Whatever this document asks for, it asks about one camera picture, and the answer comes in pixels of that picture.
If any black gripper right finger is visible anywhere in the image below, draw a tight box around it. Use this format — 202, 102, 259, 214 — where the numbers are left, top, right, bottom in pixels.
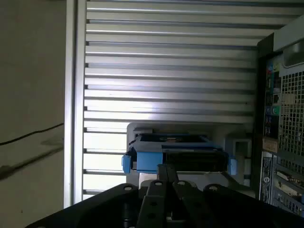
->
166, 164, 304, 228

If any hard disk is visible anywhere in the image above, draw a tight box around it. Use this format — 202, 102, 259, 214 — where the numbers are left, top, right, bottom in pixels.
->
121, 133, 238, 176

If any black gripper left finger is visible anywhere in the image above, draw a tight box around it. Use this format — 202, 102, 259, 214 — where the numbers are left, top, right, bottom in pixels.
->
26, 163, 168, 228

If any thin black floor cable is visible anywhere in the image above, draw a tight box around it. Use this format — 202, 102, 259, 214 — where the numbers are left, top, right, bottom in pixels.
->
0, 123, 65, 146

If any black and silver PC case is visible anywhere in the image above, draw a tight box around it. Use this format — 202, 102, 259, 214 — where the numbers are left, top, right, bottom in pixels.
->
253, 14, 304, 216

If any pale grey parts rack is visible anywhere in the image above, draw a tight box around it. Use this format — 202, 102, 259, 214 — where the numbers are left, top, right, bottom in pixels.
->
125, 122, 254, 190

